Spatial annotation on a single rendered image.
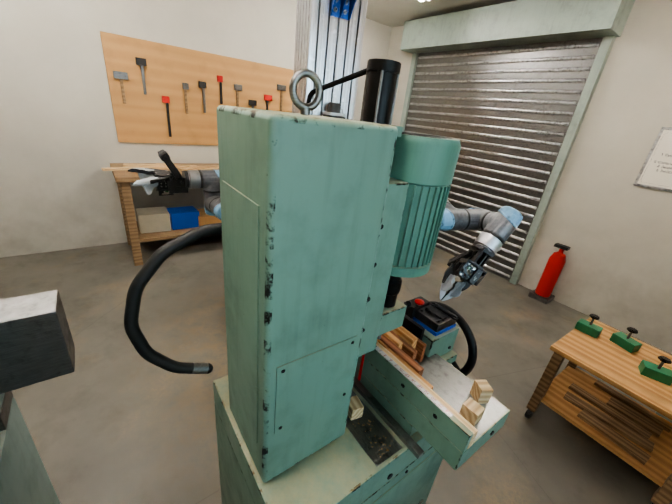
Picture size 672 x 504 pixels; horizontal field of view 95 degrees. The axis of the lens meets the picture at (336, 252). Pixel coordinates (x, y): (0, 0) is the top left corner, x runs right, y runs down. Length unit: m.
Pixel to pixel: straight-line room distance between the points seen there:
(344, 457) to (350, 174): 0.65
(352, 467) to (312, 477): 0.09
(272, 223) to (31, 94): 3.48
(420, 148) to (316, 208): 0.28
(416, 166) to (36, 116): 3.50
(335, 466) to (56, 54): 3.64
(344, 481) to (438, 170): 0.69
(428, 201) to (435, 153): 0.10
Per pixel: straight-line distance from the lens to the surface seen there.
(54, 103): 3.81
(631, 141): 3.70
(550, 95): 3.90
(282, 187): 0.42
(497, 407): 0.96
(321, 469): 0.85
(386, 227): 0.63
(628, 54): 3.82
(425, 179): 0.67
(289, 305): 0.51
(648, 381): 2.19
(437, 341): 1.00
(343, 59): 1.63
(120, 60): 3.80
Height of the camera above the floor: 1.53
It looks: 24 degrees down
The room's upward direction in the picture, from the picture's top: 7 degrees clockwise
